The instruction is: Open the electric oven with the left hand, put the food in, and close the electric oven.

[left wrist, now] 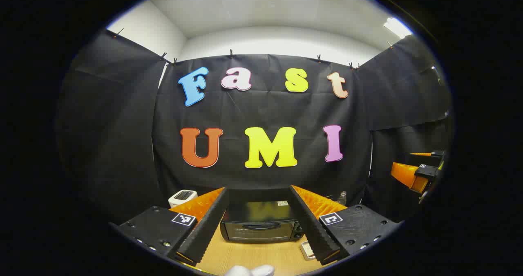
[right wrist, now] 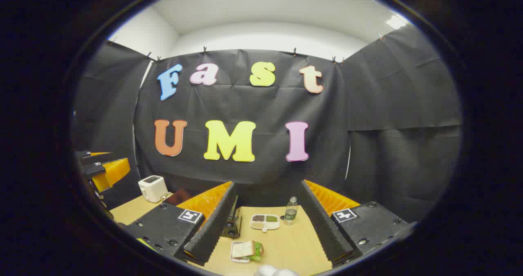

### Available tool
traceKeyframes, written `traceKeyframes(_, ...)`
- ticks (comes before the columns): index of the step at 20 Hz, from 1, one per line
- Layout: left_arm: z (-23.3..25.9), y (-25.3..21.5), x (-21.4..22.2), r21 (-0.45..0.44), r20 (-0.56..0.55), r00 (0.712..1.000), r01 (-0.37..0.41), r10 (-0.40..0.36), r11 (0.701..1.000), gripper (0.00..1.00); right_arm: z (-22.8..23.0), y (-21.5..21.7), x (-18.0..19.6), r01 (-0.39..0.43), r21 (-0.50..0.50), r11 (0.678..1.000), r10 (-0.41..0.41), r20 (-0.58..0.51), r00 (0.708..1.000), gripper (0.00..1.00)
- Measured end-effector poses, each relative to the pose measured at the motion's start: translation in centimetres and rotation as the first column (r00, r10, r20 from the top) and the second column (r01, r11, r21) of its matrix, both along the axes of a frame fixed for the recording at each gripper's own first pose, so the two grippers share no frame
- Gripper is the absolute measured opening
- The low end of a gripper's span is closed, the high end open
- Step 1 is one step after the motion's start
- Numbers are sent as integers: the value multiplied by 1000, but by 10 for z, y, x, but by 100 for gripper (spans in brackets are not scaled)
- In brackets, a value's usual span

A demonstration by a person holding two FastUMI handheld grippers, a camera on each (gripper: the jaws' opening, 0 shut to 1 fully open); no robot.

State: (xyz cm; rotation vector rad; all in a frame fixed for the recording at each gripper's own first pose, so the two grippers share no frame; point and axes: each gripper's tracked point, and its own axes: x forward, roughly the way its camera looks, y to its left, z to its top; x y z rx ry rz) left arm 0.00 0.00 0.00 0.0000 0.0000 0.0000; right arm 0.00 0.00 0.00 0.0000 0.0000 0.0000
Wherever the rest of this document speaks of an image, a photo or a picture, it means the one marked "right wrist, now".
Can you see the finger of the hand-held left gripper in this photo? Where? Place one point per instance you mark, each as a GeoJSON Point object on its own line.
{"type": "Point", "coordinates": [110, 171]}
{"type": "Point", "coordinates": [92, 158]}

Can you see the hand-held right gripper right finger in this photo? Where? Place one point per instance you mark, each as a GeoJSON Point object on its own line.
{"type": "Point", "coordinates": [322, 227]}

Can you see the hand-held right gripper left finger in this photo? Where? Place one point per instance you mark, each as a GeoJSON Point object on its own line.
{"type": "Point", "coordinates": [214, 227]}

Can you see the black electric oven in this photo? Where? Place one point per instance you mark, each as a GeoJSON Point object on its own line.
{"type": "Point", "coordinates": [233, 227]}

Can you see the sandwich with lettuce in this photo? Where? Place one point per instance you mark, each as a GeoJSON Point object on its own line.
{"type": "Point", "coordinates": [243, 249]}

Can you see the clear plastic water bottle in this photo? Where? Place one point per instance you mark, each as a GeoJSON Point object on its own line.
{"type": "Point", "coordinates": [291, 214]}

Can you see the white plastic tray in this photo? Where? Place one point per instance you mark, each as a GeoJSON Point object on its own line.
{"type": "Point", "coordinates": [237, 260]}

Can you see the white toaster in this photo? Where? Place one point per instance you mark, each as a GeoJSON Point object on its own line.
{"type": "Point", "coordinates": [153, 188]}

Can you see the white divided condiment dish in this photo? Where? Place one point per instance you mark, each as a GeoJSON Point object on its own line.
{"type": "Point", "coordinates": [264, 225]}

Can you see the row of small cloth clips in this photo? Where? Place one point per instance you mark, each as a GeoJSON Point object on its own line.
{"type": "Point", "coordinates": [204, 50]}

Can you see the small ceiling light panel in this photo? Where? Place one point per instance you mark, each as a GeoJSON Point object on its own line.
{"type": "Point", "coordinates": [395, 22]}

